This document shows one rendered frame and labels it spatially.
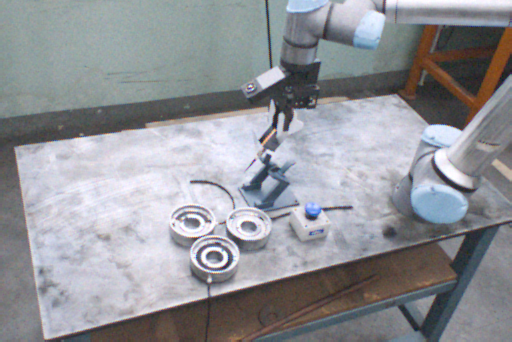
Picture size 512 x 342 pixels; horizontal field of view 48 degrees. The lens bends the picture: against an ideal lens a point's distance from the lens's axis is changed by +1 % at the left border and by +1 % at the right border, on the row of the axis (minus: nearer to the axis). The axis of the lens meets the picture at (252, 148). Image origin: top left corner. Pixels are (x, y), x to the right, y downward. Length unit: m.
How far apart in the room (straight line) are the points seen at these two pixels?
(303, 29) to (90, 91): 1.88
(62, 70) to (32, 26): 0.25
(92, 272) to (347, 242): 0.58
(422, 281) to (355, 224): 0.36
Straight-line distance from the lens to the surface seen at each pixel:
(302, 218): 1.37
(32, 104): 2.92
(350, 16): 1.16
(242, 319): 1.52
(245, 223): 1.36
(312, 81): 1.28
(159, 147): 1.59
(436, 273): 1.78
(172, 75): 2.97
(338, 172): 1.59
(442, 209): 1.33
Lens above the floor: 1.78
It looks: 37 degrees down
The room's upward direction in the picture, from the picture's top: 9 degrees clockwise
